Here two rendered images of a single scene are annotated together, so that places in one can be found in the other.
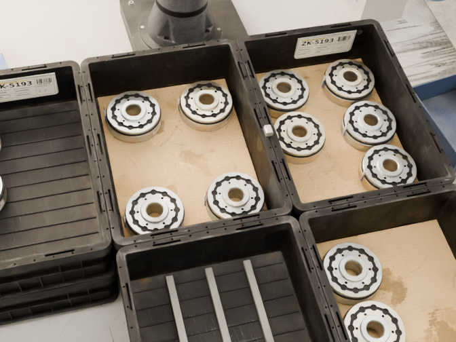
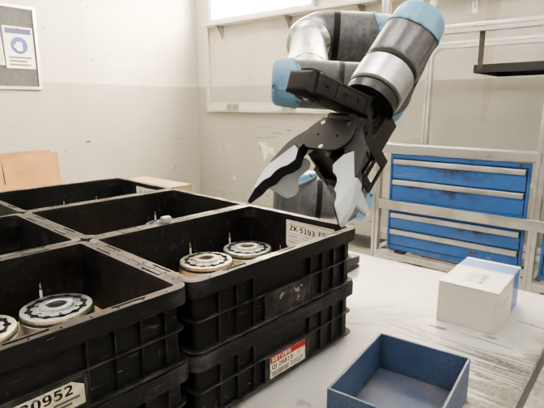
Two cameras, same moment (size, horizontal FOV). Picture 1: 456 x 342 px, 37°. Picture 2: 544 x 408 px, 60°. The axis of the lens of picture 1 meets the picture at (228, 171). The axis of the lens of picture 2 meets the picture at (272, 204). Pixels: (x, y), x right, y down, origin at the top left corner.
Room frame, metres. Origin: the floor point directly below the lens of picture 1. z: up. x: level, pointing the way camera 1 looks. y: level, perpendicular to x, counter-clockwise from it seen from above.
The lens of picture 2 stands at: (0.52, -0.96, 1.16)
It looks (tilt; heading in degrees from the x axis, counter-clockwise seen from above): 12 degrees down; 64
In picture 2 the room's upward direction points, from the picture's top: straight up
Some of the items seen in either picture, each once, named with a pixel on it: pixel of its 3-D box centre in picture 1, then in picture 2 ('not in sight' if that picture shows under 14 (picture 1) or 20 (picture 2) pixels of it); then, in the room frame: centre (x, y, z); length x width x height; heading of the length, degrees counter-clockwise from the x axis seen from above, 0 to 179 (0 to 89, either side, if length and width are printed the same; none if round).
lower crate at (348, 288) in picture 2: not in sight; (231, 319); (0.81, -0.19, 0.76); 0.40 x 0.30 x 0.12; 21
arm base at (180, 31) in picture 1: (181, 12); not in sight; (1.13, 0.15, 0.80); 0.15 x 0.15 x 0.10
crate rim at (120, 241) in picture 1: (180, 134); (140, 213); (0.71, 0.09, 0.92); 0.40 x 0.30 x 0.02; 21
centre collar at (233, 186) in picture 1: (235, 195); not in sight; (0.63, -0.02, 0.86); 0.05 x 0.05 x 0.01
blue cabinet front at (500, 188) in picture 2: not in sight; (450, 210); (2.45, 0.80, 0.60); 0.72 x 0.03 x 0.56; 114
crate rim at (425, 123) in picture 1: (339, 108); (229, 239); (0.81, -0.19, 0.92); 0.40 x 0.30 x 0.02; 21
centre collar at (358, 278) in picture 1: (353, 268); (57, 304); (0.52, -0.23, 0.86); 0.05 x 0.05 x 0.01
